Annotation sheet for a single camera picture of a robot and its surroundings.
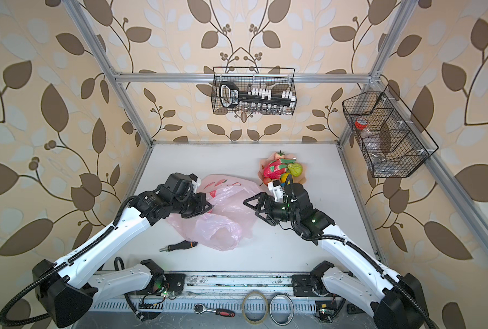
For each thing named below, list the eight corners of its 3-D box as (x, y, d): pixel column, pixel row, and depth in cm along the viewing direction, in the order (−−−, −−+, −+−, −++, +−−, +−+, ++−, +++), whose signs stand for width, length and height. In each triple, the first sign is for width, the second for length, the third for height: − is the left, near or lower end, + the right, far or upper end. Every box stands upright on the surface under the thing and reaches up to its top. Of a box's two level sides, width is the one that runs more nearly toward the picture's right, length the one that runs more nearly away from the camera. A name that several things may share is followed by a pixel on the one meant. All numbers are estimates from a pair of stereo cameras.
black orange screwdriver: (162, 254, 84) (159, 251, 81) (163, 247, 86) (159, 244, 83) (197, 248, 86) (195, 245, 83) (197, 241, 88) (195, 238, 85)
